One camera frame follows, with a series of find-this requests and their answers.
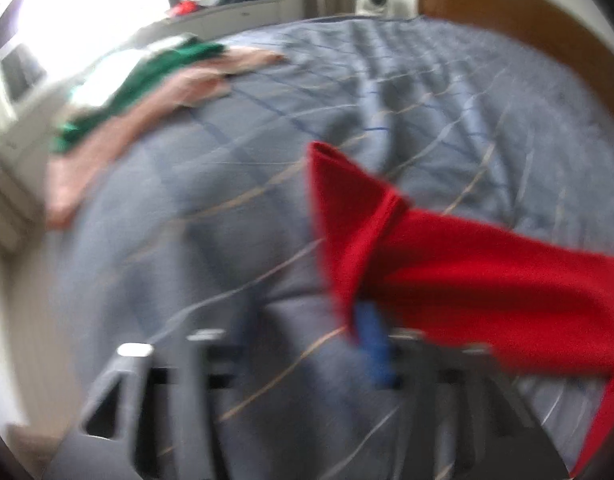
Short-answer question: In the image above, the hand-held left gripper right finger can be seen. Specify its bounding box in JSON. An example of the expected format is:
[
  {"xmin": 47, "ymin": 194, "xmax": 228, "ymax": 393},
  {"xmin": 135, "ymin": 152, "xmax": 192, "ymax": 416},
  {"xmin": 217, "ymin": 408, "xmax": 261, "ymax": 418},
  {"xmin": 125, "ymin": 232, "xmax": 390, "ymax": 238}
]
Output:
[{"xmin": 353, "ymin": 304, "xmax": 544, "ymax": 480}]

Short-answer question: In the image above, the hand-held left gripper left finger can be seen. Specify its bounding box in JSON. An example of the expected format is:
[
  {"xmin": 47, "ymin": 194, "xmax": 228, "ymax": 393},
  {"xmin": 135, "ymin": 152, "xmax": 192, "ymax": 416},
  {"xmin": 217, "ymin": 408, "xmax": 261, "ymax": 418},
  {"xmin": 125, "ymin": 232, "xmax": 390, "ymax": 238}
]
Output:
[{"xmin": 81, "ymin": 310, "xmax": 261, "ymax": 480}]

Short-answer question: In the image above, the red cloth garment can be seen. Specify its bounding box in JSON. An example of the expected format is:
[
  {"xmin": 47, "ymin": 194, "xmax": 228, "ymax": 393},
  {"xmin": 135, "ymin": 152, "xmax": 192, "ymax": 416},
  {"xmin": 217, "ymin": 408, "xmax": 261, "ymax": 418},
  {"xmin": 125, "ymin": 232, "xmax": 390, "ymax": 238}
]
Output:
[{"xmin": 307, "ymin": 141, "xmax": 614, "ymax": 476}]

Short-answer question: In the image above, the grey checked bed blanket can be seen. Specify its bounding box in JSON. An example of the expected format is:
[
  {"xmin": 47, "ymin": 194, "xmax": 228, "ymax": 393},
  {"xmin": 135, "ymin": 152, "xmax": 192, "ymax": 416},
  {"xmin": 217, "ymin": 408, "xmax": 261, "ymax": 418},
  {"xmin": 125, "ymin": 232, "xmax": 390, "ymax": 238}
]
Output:
[{"xmin": 47, "ymin": 15, "xmax": 614, "ymax": 480}]

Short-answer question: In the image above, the pink garment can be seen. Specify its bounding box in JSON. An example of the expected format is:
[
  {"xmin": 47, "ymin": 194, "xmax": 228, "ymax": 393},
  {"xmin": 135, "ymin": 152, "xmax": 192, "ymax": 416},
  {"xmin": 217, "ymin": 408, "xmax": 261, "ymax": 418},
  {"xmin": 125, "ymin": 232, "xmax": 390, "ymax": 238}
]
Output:
[{"xmin": 44, "ymin": 47, "xmax": 288, "ymax": 228}]

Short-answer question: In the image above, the green garment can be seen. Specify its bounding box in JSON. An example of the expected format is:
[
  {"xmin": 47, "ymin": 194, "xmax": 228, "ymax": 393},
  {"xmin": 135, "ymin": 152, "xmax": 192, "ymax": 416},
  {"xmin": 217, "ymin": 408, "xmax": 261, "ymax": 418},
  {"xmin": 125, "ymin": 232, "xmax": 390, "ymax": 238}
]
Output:
[{"xmin": 52, "ymin": 42, "xmax": 228, "ymax": 156}]

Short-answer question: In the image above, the white garment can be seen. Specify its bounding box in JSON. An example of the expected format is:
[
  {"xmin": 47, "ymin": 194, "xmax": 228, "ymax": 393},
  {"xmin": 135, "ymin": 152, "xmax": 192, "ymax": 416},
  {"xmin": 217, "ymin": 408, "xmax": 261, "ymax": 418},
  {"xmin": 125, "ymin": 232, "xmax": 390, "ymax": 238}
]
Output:
[{"xmin": 69, "ymin": 34, "xmax": 198, "ymax": 111}]

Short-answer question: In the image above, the white round appliance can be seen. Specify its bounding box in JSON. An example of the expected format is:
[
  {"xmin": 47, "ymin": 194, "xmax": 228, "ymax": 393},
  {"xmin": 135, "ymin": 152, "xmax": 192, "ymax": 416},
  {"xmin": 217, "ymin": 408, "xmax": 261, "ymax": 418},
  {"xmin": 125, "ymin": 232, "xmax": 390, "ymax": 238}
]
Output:
[{"xmin": 356, "ymin": 0, "xmax": 394, "ymax": 16}]

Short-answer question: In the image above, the white window ledge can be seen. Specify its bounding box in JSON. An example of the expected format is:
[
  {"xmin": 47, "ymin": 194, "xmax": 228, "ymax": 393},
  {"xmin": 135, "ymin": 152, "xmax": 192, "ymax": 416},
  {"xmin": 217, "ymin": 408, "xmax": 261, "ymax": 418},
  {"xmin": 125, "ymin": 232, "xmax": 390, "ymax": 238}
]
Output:
[{"xmin": 129, "ymin": 0, "xmax": 288, "ymax": 48}]

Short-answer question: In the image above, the wooden headboard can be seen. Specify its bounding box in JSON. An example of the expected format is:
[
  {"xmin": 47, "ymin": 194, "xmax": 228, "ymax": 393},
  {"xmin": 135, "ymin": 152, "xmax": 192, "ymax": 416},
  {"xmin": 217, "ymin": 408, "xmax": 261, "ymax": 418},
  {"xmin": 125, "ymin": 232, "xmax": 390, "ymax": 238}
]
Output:
[{"xmin": 418, "ymin": 0, "xmax": 614, "ymax": 126}]

